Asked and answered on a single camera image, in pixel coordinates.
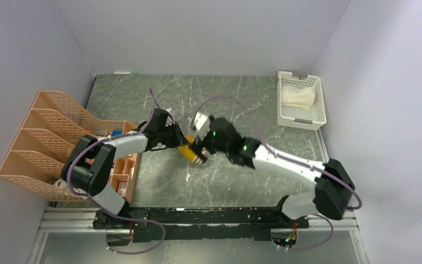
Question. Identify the brown yellow cloth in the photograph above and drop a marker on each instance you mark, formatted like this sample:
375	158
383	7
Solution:
187	152

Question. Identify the orange file organizer rack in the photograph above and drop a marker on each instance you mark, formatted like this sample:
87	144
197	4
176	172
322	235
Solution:
50	131

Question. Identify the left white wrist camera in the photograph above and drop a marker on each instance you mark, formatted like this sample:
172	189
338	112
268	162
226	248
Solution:
170	111

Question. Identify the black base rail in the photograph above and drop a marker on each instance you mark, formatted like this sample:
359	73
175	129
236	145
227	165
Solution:
154	223

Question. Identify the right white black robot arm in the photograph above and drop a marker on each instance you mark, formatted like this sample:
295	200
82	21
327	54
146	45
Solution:
329	186

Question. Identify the orange compartment tray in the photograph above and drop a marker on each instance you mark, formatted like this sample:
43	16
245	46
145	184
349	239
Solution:
124	171

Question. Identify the white plastic basket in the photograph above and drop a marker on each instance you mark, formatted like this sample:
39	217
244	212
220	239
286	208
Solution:
294	117

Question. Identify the aluminium frame rails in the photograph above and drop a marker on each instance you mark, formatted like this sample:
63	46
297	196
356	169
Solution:
167	179

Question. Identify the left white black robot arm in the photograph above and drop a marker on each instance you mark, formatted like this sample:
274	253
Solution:
89	165

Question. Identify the white towel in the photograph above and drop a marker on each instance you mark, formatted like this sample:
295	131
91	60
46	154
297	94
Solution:
300	97

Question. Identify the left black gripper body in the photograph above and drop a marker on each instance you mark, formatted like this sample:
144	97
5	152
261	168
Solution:
171	135

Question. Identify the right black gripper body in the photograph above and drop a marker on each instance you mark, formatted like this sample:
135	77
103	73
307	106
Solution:
207	141

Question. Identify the green tipped marker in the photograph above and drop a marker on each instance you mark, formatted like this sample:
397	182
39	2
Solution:
125	73

